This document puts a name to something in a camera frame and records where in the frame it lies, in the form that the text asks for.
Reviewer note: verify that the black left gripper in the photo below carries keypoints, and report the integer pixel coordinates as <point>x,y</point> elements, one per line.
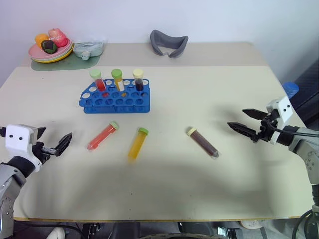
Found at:
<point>40,152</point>

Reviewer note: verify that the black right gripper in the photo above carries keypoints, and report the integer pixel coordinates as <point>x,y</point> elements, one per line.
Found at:
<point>268,129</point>

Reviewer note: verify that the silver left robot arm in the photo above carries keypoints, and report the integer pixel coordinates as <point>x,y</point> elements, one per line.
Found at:
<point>10,181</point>

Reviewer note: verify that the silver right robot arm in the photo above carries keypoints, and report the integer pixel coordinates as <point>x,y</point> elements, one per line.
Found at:
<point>305,149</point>

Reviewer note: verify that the dark brown tube yellow cap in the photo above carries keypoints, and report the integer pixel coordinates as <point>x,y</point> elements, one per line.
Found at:
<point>204,143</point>
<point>139,83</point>

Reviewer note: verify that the red tube light green cap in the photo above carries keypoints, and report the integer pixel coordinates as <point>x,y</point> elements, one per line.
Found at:
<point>102,137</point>
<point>100,84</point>

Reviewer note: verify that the blue test tube rack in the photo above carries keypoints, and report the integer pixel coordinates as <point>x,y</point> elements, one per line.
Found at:
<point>117,102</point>

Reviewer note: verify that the yellow tube green cap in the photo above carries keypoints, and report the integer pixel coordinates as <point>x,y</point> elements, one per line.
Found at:
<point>137,145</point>
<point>118,81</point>

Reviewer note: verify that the blue bottle cap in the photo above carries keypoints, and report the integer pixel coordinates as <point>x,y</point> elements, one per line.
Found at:
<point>291,89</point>

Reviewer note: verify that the black textured case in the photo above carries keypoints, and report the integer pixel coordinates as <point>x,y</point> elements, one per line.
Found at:
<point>307,84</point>

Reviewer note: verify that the yellow plate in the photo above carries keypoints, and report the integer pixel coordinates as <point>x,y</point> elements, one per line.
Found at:
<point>49,61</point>

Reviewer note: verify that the green table mat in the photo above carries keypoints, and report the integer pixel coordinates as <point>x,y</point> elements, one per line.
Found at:
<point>74,63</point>

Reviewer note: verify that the light green plate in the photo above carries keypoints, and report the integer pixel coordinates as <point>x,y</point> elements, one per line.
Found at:
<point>62,56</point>

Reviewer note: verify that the pink plate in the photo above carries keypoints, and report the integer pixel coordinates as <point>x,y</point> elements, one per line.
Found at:
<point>35,51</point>

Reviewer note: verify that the dark green brown toy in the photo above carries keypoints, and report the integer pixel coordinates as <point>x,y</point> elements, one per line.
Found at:
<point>48,46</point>

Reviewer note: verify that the pale green cloth pouch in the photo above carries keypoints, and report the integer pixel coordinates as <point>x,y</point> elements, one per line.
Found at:
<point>88,49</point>

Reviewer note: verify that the orange toy fruit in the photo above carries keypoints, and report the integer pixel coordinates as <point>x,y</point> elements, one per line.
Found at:
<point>40,38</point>

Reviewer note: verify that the pink red toy fruit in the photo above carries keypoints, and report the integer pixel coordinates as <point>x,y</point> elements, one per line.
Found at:
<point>58,37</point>

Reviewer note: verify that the white round object under table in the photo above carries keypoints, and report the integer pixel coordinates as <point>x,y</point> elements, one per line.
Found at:
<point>251,224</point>

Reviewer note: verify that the grey foam face pad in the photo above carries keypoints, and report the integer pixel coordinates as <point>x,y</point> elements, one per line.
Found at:
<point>159,42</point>

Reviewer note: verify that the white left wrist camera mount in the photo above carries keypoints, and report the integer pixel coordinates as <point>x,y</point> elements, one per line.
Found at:
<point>18,138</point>

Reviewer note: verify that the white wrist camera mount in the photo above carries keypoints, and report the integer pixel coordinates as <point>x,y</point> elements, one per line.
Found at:
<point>18,138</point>
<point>284,109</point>

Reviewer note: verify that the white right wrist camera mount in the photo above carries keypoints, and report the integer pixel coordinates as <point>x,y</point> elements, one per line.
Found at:
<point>284,109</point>

